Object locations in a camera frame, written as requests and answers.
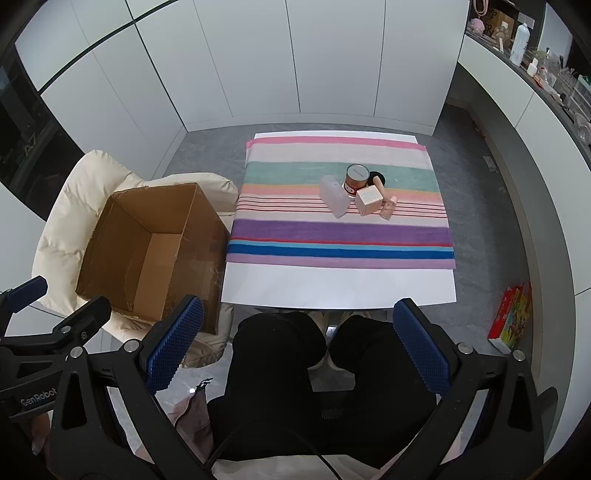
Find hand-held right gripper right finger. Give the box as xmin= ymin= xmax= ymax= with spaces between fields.
xmin=392 ymin=298 xmax=555 ymax=480

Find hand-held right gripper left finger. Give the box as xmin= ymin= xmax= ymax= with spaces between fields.
xmin=48 ymin=295 xmax=213 ymax=480

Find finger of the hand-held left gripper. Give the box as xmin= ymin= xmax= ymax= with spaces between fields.
xmin=0 ymin=298 xmax=112 ymax=356
xmin=0 ymin=276 xmax=49 ymax=324

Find brown cardboard box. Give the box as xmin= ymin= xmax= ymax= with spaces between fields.
xmin=75 ymin=182 xmax=230 ymax=335

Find beige cosmetic carton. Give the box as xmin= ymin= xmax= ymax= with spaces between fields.
xmin=355 ymin=185 xmax=385 ymax=217

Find clear plastic case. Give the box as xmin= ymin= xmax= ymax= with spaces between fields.
xmin=318 ymin=174 xmax=350 ymax=219

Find red tin can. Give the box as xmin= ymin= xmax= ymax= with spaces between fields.
xmin=342 ymin=164 xmax=370 ymax=195

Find person's left hand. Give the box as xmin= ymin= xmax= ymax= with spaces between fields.
xmin=28 ymin=411 xmax=52 ymax=457

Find person's right leg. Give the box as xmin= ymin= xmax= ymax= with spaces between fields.
xmin=318 ymin=315 xmax=439 ymax=467

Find person's leg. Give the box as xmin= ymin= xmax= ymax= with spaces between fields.
xmin=208 ymin=311 xmax=328 ymax=462
xmin=318 ymin=315 xmax=439 ymax=467

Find dusky pink cloth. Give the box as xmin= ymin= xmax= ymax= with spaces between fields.
xmin=166 ymin=378 xmax=215 ymax=462

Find colourful toy box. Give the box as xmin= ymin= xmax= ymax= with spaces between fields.
xmin=488 ymin=281 xmax=533 ymax=355

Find cream padded chair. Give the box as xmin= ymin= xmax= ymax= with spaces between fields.
xmin=31 ymin=149 xmax=241 ymax=370

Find person's left leg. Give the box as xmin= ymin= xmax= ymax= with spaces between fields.
xmin=208 ymin=311 xmax=328 ymax=462

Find striped colourful cloth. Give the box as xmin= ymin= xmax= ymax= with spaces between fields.
xmin=225 ymin=135 xmax=457 ymax=271

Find person's cream top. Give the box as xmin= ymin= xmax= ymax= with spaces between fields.
xmin=210 ymin=455 xmax=384 ymax=480

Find white curved counter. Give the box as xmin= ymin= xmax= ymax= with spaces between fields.
xmin=455 ymin=28 xmax=591 ymax=402

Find group of clear glassware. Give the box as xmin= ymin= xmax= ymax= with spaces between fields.
xmin=526 ymin=46 xmax=591 ymax=144

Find white spray bottle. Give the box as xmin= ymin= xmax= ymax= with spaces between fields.
xmin=509 ymin=22 xmax=532 ymax=65

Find paw print cardboard box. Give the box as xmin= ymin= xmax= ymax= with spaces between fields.
xmin=480 ymin=7 xmax=518 ymax=44

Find white wall cabinets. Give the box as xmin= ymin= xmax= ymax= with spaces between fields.
xmin=14 ymin=0 xmax=469 ymax=137

